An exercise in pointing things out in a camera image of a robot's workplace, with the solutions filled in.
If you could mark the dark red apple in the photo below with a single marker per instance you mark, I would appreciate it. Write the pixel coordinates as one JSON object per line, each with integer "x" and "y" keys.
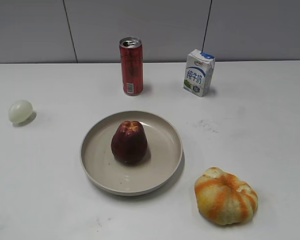
{"x": 129, "y": 143}

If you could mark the beige round plate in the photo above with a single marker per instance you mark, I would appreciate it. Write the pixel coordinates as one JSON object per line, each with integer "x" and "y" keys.
{"x": 163, "y": 161}

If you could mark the red drink can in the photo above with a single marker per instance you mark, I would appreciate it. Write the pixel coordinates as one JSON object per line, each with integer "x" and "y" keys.
{"x": 131, "y": 56}

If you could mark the white blue milk carton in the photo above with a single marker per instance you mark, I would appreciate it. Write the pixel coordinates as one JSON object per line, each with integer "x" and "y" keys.
{"x": 198, "y": 72}

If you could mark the orange yellow pumpkin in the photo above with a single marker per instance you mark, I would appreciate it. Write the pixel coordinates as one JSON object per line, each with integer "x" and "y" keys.
{"x": 223, "y": 198}

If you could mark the pale white onion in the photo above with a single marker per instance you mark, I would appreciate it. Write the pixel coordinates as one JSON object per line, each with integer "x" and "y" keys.
{"x": 20, "y": 111}

